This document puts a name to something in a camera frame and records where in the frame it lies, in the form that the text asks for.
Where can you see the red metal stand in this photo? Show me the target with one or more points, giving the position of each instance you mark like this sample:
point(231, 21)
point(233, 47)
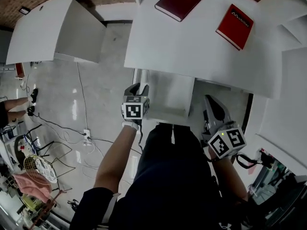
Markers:
point(50, 202)

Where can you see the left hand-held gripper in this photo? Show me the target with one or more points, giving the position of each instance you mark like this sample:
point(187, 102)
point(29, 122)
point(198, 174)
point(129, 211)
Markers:
point(133, 109)

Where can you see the black wall plate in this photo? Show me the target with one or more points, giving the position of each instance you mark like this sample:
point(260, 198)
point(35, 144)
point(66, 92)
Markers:
point(24, 10)

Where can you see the bright red book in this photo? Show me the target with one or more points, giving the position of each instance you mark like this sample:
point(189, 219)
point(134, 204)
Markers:
point(236, 25)

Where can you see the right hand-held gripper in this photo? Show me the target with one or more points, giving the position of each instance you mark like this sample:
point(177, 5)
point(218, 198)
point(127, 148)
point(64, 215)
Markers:
point(226, 144)

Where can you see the red-brown board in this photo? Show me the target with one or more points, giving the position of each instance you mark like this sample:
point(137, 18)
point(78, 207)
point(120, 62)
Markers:
point(19, 69)

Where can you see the person's right forearm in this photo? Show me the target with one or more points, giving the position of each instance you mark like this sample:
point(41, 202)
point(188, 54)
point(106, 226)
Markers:
point(227, 176)

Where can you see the white desk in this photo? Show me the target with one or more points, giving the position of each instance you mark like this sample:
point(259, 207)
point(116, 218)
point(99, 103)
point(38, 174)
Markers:
point(180, 44)

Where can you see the dark red book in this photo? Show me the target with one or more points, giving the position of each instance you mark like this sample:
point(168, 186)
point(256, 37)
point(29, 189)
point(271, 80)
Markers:
point(178, 1)

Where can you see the person's black trousers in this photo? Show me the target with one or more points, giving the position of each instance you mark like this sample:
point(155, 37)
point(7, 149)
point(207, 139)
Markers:
point(163, 140)

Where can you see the pink cloth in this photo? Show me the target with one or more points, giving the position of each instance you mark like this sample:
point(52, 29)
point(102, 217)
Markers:
point(33, 186)

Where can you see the white drawer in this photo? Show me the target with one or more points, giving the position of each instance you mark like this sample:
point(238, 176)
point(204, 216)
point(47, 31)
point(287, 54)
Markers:
point(170, 95)

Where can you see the person's dark blue shirt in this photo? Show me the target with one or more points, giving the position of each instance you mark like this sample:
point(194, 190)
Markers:
point(168, 200)

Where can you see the white side cabinet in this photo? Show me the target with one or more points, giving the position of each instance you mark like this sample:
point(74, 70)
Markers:
point(40, 25)

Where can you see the patterned round cushion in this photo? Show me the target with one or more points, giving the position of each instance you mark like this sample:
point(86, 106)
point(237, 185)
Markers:
point(48, 174)

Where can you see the person's left forearm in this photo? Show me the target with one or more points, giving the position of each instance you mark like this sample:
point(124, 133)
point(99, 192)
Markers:
point(115, 159)

